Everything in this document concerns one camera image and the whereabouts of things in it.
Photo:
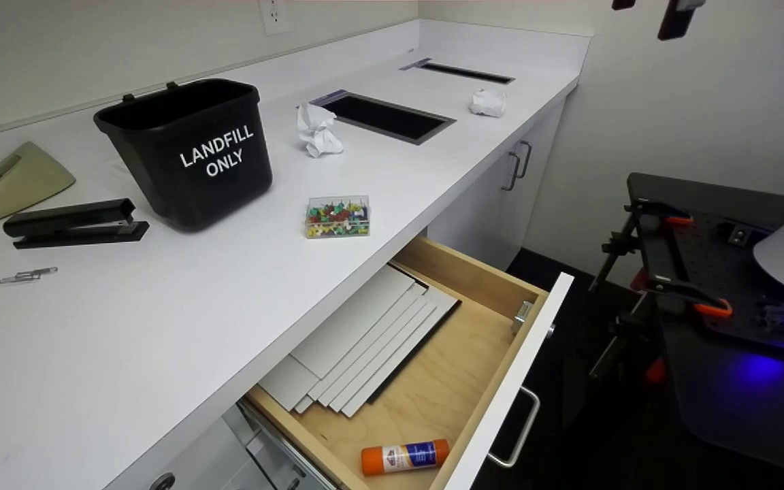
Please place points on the beige tape dispenser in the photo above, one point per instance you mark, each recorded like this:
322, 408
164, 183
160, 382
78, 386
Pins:
11, 186

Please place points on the white cabinet doors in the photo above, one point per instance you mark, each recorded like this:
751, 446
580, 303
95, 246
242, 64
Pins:
482, 212

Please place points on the small snack packet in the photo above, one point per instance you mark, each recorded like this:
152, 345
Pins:
338, 219

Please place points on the narrow black countertop opening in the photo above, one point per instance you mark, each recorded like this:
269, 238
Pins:
462, 72

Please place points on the white wall outlet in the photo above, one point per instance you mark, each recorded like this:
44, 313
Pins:
274, 16

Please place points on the orange capped glue stick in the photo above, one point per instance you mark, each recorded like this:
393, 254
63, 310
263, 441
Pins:
406, 457

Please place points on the large crumpled white paper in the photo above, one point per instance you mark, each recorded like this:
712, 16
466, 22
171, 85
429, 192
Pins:
316, 125

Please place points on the small crumpled white paper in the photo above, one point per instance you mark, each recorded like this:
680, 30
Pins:
487, 105

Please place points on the black robot table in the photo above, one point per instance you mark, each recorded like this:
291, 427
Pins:
736, 397

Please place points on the stack of white sheets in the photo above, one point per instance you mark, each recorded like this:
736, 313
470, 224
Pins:
360, 341

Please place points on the black landfill only bin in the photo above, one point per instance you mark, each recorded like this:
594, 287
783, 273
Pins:
183, 186

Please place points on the wooden drawer with white face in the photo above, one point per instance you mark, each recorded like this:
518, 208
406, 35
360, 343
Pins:
451, 371

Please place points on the black clamp with orange grips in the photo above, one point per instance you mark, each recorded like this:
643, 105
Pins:
683, 294
632, 232

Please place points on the black stapler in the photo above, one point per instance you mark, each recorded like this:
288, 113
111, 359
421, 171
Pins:
70, 222

